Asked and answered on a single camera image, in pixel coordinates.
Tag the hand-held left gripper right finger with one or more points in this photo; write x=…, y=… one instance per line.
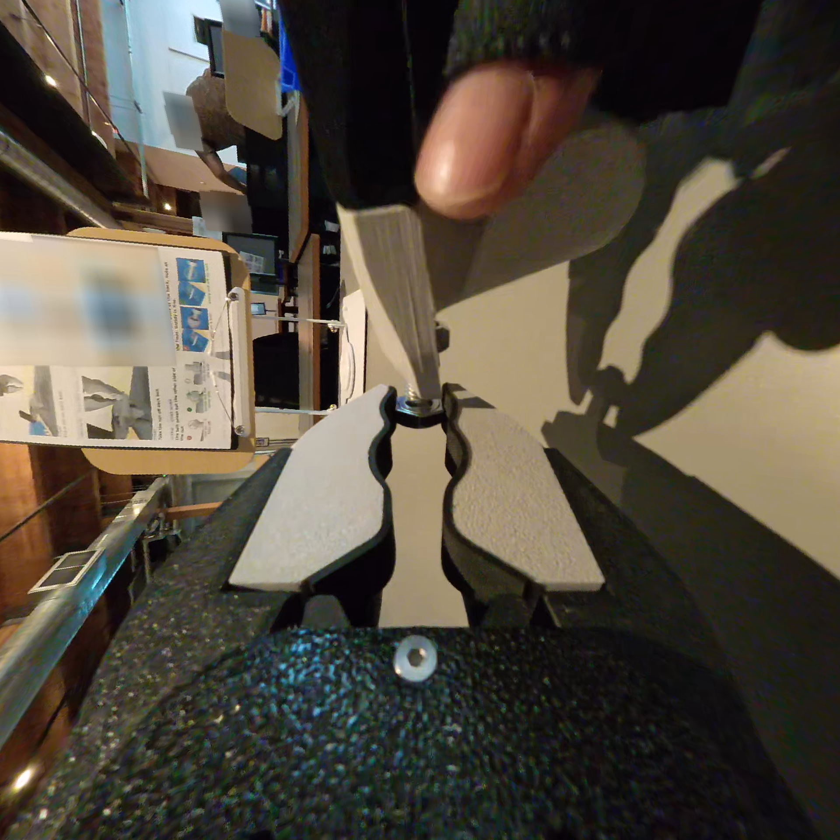
x=518, y=512

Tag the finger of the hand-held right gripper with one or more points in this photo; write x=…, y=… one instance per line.
x=394, y=282
x=558, y=197

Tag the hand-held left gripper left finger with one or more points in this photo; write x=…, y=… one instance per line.
x=315, y=512

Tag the silver hex nut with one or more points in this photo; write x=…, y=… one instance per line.
x=420, y=411

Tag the person's right forearm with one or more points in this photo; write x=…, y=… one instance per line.
x=367, y=98

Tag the person's right hand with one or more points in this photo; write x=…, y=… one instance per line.
x=479, y=144

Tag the instruction poster board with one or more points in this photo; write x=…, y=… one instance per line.
x=131, y=407

